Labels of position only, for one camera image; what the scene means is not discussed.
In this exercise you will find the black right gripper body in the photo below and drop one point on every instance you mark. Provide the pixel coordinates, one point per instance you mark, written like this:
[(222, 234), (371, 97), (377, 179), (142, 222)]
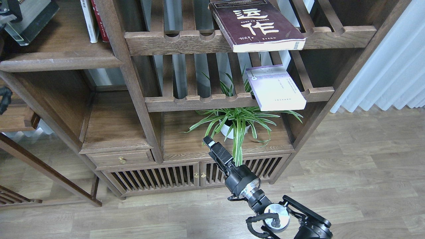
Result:
[(241, 181)]

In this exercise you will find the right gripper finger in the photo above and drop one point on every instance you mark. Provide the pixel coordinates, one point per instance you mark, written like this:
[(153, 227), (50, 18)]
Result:
[(218, 152)]

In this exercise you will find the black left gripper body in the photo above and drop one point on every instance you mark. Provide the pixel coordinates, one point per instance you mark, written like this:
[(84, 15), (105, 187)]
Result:
[(10, 11)]

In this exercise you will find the yellow and black book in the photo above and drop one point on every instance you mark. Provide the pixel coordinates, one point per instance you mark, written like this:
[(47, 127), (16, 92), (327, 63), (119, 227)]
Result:
[(36, 14)]

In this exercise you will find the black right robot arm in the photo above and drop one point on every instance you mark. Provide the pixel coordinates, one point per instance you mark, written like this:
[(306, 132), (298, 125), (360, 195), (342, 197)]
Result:
[(271, 218)]

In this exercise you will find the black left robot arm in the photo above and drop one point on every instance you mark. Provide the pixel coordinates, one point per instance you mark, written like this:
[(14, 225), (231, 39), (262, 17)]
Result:
[(5, 92)]

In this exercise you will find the white plant pot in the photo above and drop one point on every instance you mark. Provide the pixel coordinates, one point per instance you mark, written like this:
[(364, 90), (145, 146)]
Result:
[(225, 130)]

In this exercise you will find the white upright book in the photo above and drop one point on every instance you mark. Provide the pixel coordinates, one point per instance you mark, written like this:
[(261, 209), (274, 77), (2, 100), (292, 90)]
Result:
[(91, 20)]

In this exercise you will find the pale purple book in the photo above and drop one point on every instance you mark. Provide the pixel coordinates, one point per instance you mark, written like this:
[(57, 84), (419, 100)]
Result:
[(274, 89)]

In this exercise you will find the red upright book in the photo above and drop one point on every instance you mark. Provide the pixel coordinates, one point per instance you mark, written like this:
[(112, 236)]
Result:
[(103, 33)]

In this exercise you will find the brass drawer knob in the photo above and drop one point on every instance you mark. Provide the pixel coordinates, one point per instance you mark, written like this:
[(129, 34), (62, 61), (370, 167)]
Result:
[(122, 160)]

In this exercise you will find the dark wooden bookshelf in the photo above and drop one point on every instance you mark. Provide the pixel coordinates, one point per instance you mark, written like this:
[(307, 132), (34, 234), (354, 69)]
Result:
[(136, 95)]

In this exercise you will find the dark maroon book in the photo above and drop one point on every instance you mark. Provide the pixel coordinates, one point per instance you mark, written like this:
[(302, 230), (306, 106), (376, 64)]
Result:
[(254, 26)]

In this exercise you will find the white curtain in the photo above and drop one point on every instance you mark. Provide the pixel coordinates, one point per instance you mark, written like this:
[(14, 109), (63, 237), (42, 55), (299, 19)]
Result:
[(394, 74)]

